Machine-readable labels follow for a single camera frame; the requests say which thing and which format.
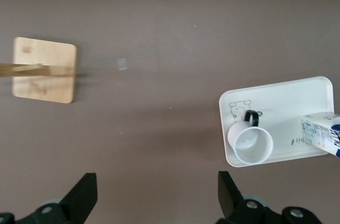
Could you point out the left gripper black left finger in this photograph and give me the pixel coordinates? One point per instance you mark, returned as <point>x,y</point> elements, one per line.
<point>78,200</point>

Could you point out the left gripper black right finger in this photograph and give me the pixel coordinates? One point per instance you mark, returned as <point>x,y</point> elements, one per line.
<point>229,200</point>

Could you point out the blue white milk carton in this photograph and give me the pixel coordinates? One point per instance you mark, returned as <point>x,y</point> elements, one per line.
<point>321,131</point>

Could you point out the cream rabbit print tray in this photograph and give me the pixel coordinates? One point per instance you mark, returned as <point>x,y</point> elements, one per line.
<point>287,102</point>

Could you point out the clear tape piece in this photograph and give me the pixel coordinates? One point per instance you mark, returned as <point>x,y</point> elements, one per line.
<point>121,64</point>

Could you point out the wooden mug rack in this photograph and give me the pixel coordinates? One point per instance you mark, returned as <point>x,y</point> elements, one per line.
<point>45,54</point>

